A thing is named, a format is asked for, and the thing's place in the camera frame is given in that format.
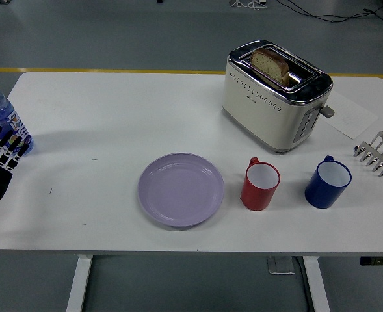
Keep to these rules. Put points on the black table control panel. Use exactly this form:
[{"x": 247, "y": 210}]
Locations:
[{"x": 379, "y": 261}]

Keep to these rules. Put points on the cream chrome toaster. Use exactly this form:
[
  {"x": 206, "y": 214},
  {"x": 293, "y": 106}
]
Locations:
[{"x": 262, "y": 120}]

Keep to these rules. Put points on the silver metal toast rack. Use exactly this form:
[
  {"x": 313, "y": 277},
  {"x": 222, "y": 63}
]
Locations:
[{"x": 378, "y": 152}]

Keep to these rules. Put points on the blue mug white inside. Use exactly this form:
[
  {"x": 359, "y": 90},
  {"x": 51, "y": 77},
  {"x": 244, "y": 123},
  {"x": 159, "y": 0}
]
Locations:
[{"x": 321, "y": 195}]

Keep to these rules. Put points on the bread slice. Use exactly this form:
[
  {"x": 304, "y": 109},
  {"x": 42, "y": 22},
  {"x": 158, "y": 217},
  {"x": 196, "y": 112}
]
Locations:
[{"x": 270, "y": 64}]

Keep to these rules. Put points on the purple round plate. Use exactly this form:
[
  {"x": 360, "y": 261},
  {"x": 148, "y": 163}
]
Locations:
[{"x": 180, "y": 190}]

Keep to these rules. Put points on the white paper sheet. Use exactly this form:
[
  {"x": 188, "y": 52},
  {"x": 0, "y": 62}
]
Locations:
[{"x": 350, "y": 117}]

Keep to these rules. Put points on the grey bracket under table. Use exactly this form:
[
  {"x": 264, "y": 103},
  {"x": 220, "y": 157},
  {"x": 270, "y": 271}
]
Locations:
[{"x": 280, "y": 265}]

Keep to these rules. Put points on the red mug white inside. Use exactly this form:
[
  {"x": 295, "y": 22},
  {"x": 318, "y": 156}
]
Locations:
[{"x": 256, "y": 198}]

